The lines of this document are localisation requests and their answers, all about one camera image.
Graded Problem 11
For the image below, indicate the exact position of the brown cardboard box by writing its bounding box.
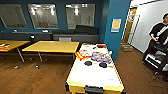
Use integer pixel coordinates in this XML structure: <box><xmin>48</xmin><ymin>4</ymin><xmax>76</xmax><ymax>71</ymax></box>
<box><xmin>120</xmin><ymin>43</ymin><xmax>134</xmax><ymax>53</ymax></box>

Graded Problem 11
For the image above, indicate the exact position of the colourful board game packet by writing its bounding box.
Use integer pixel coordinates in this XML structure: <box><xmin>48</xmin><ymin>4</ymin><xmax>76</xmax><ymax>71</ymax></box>
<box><xmin>91</xmin><ymin>51</ymin><xmax>113</xmax><ymax>64</ymax></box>

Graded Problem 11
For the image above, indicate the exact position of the wooden top table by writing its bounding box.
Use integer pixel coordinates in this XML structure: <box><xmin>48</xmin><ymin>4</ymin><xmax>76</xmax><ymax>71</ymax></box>
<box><xmin>0</xmin><ymin>39</ymin><xmax>31</xmax><ymax>64</ymax></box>
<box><xmin>21</xmin><ymin>40</ymin><xmax>80</xmax><ymax>63</ymax></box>

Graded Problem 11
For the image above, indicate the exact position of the interior glass window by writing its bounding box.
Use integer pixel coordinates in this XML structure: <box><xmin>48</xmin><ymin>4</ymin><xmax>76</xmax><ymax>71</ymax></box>
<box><xmin>64</xmin><ymin>3</ymin><xmax>96</xmax><ymax>30</ymax></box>
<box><xmin>27</xmin><ymin>3</ymin><xmax>59</xmax><ymax>30</ymax></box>
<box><xmin>0</xmin><ymin>3</ymin><xmax>29</xmax><ymax>30</ymax></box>

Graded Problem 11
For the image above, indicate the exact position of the dark grey sofa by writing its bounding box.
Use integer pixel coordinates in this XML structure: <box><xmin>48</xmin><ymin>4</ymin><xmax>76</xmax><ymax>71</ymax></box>
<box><xmin>51</xmin><ymin>25</ymin><xmax>101</xmax><ymax>44</ymax></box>

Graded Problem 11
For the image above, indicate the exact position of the brown wooden door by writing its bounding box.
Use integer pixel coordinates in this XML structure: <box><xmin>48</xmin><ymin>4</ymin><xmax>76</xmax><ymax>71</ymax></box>
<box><xmin>121</xmin><ymin>8</ymin><xmax>138</xmax><ymax>44</ymax></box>

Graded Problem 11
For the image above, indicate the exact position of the black paddle with wooden handle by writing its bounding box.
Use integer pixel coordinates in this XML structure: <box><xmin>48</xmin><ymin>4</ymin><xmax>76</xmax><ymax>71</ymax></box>
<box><xmin>98</xmin><ymin>62</ymin><xmax>110</xmax><ymax>69</ymax></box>

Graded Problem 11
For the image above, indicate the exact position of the orange red game box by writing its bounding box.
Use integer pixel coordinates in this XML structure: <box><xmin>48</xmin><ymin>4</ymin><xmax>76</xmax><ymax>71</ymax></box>
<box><xmin>74</xmin><ymin>49</ymin><xmax>92</xmax><ymax>61</ymax></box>

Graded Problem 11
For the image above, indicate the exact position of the black wheeled cart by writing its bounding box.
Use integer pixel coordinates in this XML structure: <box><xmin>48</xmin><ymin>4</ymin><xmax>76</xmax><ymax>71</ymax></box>
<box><xmin>142</xmin><ymin>43</ymin><xmax>168</xmax><ymax>77</ymax></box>

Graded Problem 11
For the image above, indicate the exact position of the person in dark clothes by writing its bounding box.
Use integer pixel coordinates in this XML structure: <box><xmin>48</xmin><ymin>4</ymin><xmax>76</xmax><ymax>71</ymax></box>
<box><xmin>148</xmin><ymin>12</ymin><xmax>168</xmax><ymax>51</ymax></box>

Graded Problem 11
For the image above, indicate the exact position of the small black puck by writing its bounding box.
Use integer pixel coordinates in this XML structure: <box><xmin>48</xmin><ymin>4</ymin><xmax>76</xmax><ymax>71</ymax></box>
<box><xmin>84</xmin><ymin>60</ymin><xmax>93</xmax><ymax>67</ymax></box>

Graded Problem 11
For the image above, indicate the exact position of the yellow air hockey table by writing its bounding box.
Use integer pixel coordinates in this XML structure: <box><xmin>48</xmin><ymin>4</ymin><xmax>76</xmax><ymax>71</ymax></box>
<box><xmin>65</xmin><ymin>42</ymin><xmax>126</xmax><ymax>94</ymax></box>

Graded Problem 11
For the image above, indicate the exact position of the yellow framed wall sign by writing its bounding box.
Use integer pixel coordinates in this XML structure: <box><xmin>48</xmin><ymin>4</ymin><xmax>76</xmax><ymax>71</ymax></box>
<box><xmin>110</xmin><ymin>18</ymin><xmax>123</xmax><ymax>33</ymax></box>

